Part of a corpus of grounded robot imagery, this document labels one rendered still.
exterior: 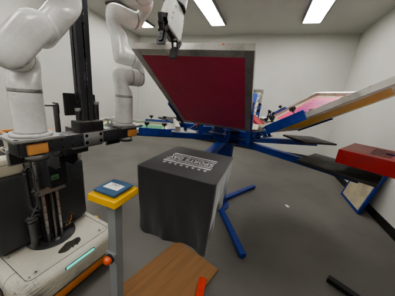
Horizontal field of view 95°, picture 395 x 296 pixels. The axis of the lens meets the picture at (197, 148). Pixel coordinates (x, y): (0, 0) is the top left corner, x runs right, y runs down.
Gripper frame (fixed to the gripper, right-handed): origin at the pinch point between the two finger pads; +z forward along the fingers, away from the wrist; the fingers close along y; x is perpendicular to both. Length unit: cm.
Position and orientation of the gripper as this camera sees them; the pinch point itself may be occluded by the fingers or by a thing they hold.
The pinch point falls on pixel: (167, 49)
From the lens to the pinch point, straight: 75.4
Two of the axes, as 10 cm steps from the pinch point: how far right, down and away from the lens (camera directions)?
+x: 9.3, 1.8, -3.1
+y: -3.0, -0.7, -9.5
